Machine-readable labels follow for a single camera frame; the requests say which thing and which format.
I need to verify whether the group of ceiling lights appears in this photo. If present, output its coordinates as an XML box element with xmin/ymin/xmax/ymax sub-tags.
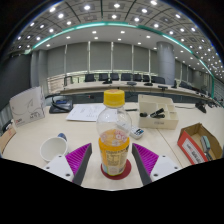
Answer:
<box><xmin>9</xmin><ymin>0</ymin><xmax>224</xmax><ymax>81</ymax></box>

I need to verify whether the white printed paper sheet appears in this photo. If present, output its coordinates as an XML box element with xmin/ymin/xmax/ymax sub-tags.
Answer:
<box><xmin>65</xmin><ymin>103</ymin><xmax>108</xmax><ymax>122</ymax></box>

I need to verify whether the beige desk organizer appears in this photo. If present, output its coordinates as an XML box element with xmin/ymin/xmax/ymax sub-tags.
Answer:
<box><xmin>137</xmin><ymin>94</ymin><xmax>180</xmax><ymax>130</ymax></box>

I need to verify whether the flat round red coaster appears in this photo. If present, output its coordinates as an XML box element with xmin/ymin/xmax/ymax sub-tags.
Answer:
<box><xmin>100</xmin><ymin>158</ymin><xmax>132</xmax><ymax>181</ymax></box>

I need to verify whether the row of black office chairs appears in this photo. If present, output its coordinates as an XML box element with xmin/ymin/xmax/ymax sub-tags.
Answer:
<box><xmin>63</xmin><ymin>72</ymin><xmax>211</xmax><ymax>98</ymax></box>

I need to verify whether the yellow-capped orange drink bottle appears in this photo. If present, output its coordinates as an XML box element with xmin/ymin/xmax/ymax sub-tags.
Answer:
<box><xmin>96</xmin><ymin>89</ymin><xmax>133</xmax><ymax>177</ymax></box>

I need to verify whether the cardboard box with red label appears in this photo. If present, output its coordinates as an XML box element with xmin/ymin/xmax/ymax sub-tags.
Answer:
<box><xmin>176</xmin><ymin>122</ymin><xmax>224</xmax><ymax>166</ymax></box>

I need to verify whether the white remote control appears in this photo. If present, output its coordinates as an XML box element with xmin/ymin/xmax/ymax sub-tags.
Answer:
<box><xmin>128</xmin><ymin>124</ymin><xmax>146</xmax><ymax>140</ymax></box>

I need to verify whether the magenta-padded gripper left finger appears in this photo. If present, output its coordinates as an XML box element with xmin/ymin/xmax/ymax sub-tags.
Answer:
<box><xmin>42</xmin><ymin>142</ymin><xmax>93</xmax><ymax>186</ymax></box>

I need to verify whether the black folder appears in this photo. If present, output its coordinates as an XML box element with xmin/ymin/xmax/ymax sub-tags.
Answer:
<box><xmin>48</xmin><ymin>95</ymin><xmax>74</xmax><ymax>114</ymax></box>

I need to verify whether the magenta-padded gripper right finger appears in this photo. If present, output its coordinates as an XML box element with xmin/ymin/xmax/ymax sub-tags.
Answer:
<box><xmin>131</xmin><ymin>142</ymin><xmax>183</xmax><ymax>186</ymax></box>

